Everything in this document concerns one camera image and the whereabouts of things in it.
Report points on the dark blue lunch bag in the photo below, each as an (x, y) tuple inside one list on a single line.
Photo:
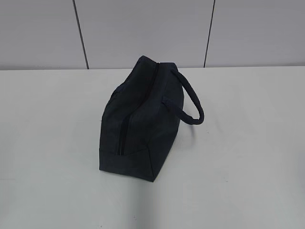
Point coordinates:
[(141, 119)]

